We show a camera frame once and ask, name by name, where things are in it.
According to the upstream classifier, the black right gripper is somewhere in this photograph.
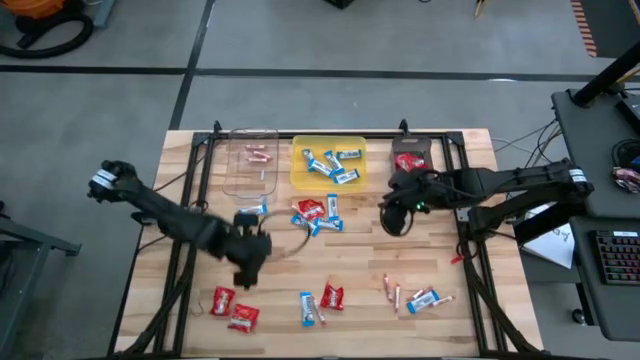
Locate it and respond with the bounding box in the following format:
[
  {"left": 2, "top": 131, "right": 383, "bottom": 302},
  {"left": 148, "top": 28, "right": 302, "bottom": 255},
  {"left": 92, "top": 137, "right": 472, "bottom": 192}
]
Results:
[{"left": 378, "top": 168, "right": 436, "bottom": 238}]

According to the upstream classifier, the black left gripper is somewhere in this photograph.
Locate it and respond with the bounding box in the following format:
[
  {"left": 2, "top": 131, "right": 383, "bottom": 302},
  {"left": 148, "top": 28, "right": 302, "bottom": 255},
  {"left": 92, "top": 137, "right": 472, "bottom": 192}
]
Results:
[{"left": 219, "top": 213, "right": 274, "bottom": 292}]

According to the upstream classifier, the clear plastic bin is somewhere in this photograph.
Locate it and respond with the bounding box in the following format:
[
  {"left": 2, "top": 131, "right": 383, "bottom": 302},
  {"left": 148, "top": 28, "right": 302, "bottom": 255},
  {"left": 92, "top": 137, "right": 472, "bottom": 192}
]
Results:
[{"left": 221, "top": 128, "right": 280, "bottom": 200}]

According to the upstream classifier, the yellow plastic bin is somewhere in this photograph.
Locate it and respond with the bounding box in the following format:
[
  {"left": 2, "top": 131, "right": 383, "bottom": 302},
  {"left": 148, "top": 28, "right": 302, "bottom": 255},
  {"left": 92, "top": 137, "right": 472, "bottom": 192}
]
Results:
[{"left": 289, "top": 134, "right": 368, "bottom": 192}]

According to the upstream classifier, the black desk support beam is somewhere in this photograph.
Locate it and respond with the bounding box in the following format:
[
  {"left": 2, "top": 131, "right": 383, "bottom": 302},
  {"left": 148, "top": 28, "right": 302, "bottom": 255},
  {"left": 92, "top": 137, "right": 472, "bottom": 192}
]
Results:
[{"left": 513, "top": 191, "right": 587, "bottom": 246}]

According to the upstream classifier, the white paper sheet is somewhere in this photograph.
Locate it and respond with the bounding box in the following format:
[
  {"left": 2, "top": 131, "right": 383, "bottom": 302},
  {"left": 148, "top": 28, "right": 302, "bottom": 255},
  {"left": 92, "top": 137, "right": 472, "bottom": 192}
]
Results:
[{"left": 519, "top": 199, "right": 577, "bottom": 270}]

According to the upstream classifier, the grey desk panel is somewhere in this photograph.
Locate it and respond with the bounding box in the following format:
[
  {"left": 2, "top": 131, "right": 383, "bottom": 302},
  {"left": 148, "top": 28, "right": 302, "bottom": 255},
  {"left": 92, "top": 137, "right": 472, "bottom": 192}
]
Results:
[
  {"left": 569, "top": 214, "right": 640, "bottom": 343},
  {"left": 551, "top": 88, "right": 640, "bottom": 220}
]

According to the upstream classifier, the grey metal cart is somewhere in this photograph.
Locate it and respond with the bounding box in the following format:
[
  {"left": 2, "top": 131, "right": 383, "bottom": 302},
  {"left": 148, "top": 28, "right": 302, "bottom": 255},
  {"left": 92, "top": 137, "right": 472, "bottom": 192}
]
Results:
[{"left": 0, "top": 199, "right": 83, "bottom": 359}]

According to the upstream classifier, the pink patterned bundle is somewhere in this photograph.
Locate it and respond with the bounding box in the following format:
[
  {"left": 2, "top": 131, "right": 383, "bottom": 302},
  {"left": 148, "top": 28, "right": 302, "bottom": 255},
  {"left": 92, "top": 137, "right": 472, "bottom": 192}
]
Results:
[{"left": 610, "top": 166, "right": 640, "bottom": 194}]

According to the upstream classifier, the black backlit keyboard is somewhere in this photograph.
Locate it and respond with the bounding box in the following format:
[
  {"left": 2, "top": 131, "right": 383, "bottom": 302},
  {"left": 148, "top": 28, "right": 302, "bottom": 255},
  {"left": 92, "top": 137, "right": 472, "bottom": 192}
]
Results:
[{"left": 594, "top": 229, "right": 640, "bottom": 287}]

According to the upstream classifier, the black stand pole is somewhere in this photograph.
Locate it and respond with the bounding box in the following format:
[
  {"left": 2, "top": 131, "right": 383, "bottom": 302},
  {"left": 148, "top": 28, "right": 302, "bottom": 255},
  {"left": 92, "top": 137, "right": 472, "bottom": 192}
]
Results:
[{"left": 571, "top": 42, "right": 640, "bottom": 109}]

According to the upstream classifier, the dark mat orange fringe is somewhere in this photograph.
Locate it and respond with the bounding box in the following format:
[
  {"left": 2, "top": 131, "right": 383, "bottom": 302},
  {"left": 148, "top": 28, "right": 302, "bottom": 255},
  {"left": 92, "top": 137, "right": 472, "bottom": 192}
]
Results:
[{"left": 569, "top": 0, "right": 640, "bottom": 59}]

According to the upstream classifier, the orange vacuum cleaner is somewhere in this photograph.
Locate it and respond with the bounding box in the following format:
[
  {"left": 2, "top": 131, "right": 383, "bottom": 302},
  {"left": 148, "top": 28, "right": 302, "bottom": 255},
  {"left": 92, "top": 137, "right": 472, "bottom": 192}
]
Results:
[{"left": 0, "top": 0, "right": 66, "bottom": 20}]

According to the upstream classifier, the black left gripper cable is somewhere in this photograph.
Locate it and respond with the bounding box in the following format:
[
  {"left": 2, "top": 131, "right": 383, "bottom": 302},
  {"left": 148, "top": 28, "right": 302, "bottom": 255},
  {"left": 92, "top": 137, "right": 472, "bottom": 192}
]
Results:
[{"left": 259, "top": 212, "right": 314, "bottom": 264}]

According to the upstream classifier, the thin black base cable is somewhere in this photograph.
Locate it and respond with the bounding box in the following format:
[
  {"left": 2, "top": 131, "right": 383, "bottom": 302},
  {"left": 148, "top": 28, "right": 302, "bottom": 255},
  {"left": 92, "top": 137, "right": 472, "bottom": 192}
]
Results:
[{"left": 152, "top": 144, "right": 210, "bottom": 194}]

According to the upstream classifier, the black floor cable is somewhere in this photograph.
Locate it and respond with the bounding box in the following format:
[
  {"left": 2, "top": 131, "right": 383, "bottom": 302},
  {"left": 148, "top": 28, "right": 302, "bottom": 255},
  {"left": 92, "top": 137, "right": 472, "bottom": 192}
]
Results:
[{"left": 492, "top": 117, "right": 576, "bottom": 166}]

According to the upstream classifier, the black vacuum hose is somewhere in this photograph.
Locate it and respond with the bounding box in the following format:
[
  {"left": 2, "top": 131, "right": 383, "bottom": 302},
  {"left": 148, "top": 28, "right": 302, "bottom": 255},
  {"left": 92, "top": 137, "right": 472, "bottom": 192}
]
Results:
[{"left": 0, "top": 10, "right": 95, "bottom": 60}]

